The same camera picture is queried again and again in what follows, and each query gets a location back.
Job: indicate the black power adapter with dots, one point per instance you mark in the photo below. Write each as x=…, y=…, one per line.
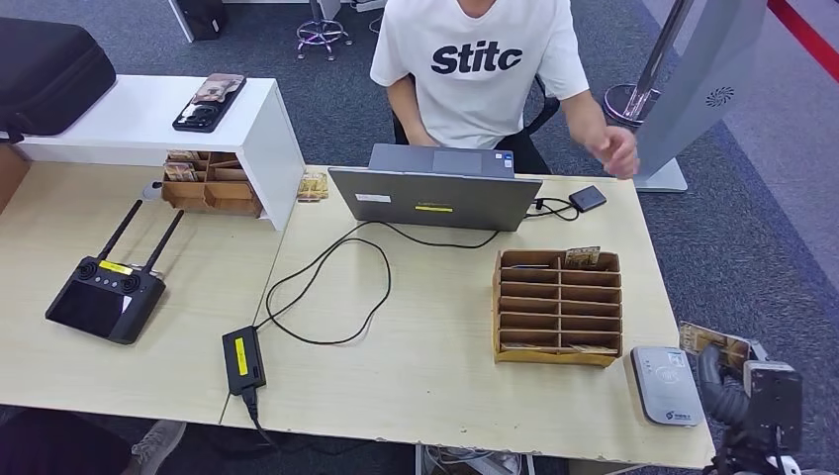
x=244, y=359

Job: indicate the wooden slotted card organizer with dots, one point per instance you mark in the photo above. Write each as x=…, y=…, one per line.
x=557, y=357

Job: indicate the black cabinet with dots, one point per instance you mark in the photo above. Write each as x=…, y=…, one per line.
x=203, y=16

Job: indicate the person's left forearm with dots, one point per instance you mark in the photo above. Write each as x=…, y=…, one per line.
x=583, y=118

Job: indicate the grey shoe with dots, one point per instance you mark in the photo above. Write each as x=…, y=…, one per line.
x=157, y=446

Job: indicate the person's left hand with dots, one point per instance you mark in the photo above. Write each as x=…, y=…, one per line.
x=619, y=151

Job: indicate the chrome stool base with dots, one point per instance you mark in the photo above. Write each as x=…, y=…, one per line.
x=321, y=33

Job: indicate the white desk shelf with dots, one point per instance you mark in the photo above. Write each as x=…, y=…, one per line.
x=131, y=118

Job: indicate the black remote controller with antennas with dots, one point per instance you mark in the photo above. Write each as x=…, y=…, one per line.
x=105, y=305

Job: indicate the black external drive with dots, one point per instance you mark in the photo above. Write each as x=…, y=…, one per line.
x=588, y=198

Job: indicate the black smartphone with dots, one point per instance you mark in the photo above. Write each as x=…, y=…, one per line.
x=210, y=105

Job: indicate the bundle of patterned cards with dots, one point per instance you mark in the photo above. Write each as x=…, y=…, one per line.
x=180, y=172
x=183, y=156

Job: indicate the grey card reader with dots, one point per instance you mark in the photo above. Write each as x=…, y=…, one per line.
x=665, y=387

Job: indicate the white power strip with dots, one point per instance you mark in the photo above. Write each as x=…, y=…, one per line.
x=370, y=5

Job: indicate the person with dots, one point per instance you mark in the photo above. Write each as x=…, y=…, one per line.
x=478, y=72

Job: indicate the stack of patterned cards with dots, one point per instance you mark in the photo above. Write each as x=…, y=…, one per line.
x=312, y=187

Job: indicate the black carrying case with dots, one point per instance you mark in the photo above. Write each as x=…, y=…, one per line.
x=46, y=72

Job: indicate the person's right forearm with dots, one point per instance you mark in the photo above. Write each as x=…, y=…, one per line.
x=410, y=115

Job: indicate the small wooden compartment box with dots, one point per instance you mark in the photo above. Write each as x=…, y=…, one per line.
x=216, y=195

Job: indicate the chrome stanchion post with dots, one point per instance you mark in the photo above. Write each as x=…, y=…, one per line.
x=629, y=101

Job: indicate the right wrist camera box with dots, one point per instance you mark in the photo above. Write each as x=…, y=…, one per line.
x=773, y=406

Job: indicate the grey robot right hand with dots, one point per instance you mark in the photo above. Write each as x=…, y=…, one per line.
x=711, y=367

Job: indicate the red barrier belt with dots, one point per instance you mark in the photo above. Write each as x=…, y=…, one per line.
x=806, y=36

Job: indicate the grey laptop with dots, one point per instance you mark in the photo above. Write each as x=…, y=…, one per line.
x=432, y=200

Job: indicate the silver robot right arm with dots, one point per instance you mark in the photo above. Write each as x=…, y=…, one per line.
x=724, y=406

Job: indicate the grey kiosk stand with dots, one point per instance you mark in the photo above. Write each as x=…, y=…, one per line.
x=708, y=65

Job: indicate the person's leg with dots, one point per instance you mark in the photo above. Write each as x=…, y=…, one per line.
x=59, y=446

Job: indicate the hotel room key card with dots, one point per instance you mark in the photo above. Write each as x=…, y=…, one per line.
x=582, y=257

